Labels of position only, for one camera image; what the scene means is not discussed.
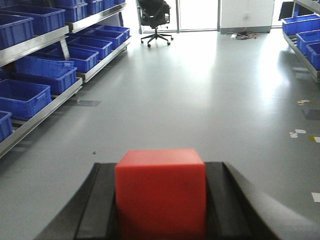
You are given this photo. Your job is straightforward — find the cables on floor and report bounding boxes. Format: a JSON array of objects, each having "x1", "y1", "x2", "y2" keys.
[{"x1": 224, "y1": 29, "x2": 260, "y2": 41}]

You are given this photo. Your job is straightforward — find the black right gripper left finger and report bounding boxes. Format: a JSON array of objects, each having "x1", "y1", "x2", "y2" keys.
[{"x1": 35, "y1": 163, "x2": 120, "y2": 240}]

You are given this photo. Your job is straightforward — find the black office chair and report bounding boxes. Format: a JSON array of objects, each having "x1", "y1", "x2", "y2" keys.
[{"x1": 137, "y1": 0, "x2": 174, "y2": 48}]

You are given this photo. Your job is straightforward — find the blue bin on rack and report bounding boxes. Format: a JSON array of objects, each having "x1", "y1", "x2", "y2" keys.
[
  {"x1": 0, "y1": 79, "x2": 52, "y2": 120},
  {"x1": 281, "y1": 14, "x2": 320, "y2": 36}
]

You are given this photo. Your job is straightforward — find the red cube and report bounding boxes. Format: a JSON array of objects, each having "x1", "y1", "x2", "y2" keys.
[{"x1": 115, "y1": 148, "x2": 207, "y2": 240}]

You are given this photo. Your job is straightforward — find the right steel shelf rack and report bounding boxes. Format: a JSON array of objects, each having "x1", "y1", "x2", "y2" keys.
[{"x1": 282, "y1": 0, "x2": 320, "y2": 82}]

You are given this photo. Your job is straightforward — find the steel shelf rack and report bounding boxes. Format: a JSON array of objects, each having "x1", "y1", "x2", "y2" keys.
[
  {"x1": 0, "y1": 0, "x2": 129, "y2": 156},
  {"x1": 282, "y1": 0, "x2": 320, "y2": 82}
]

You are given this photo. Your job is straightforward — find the blue bin on left rack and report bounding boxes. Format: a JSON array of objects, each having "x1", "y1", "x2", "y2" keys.
[{"x1": 0, "y1": 79, "x2": 52, "y2": 120}]

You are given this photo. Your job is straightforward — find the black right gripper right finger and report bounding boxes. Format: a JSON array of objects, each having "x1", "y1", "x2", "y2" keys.
[{"x1": 205, "y1": 162, "x2": 320, "y2": 240}]

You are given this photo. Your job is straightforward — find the blue bin on right rack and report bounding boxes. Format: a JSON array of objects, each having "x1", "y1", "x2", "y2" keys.
[{"x1": 281, "y1": 14, "x2": 320, "y2": 36}]

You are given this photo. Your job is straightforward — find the left steel shelf rack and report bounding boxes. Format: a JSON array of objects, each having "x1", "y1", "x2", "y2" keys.
[{"x1": 0, "y1": 0, "x2": 129, "y2": 156}]

